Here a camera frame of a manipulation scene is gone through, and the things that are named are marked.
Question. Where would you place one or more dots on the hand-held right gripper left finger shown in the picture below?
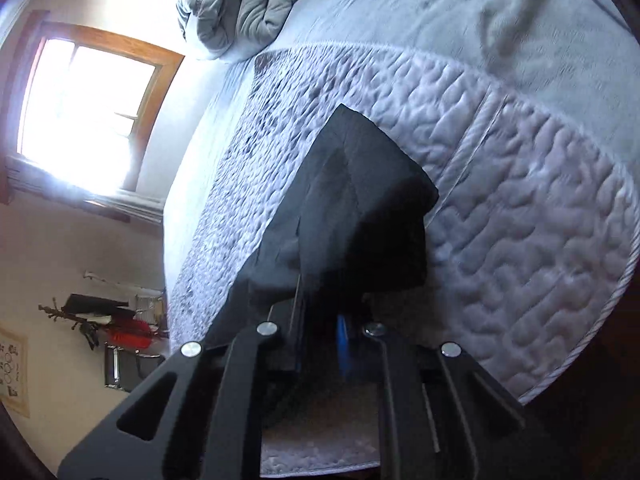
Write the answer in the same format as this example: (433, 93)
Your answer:
(282, 345)

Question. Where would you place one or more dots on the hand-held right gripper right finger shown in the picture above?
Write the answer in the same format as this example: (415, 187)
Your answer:
(344, 345)

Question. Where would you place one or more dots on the black pants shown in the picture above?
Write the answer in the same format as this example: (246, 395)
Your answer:
(360, 210)

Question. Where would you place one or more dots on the red cloth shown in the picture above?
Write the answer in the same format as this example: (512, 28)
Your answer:
(131, 336)

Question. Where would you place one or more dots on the white quilted mattress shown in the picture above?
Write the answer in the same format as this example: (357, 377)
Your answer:
(450, 160)

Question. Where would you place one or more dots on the wooden framed window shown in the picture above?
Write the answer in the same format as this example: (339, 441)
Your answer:
(85, 110)

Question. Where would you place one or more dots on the grey puffy comforter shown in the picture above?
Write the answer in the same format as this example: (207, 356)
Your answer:
(240, 5)

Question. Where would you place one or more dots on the chrome frame chair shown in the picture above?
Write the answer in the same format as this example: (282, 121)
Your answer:
(131, 362)

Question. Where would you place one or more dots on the wall coat rack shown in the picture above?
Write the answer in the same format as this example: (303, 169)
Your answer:
(92, 312)

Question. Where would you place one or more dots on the framed wall picture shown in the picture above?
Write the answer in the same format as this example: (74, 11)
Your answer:
(14, 372)

